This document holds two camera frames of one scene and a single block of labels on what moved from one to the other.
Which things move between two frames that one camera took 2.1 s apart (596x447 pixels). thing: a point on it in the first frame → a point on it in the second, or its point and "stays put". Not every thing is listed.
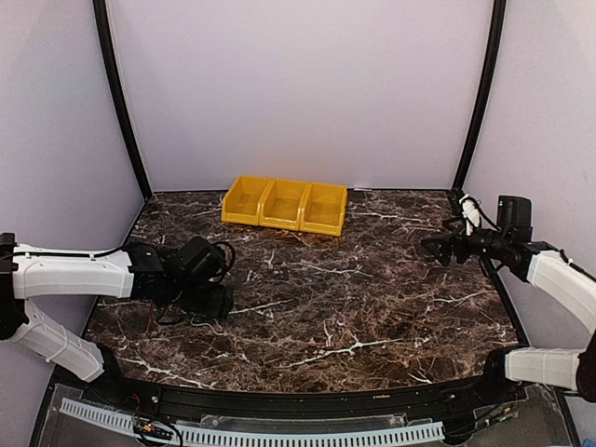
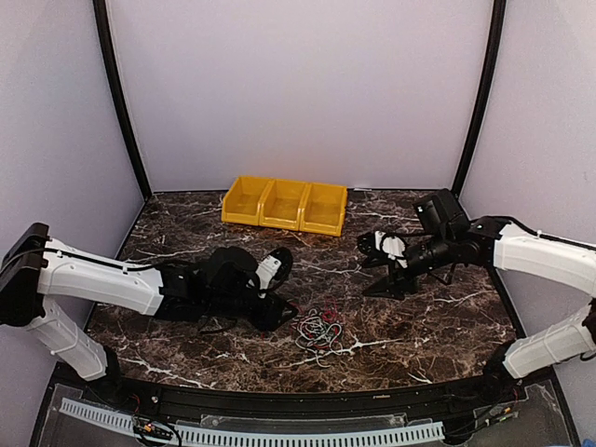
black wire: x=168 y=323 → x=252 y=332
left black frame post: x=108 y=47 stays put
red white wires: x=205 y=324 → x=318 y=337
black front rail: x=299 y=404 stays put
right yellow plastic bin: x=323 y=209 stays put
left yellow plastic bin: x=241 y=204 stays put
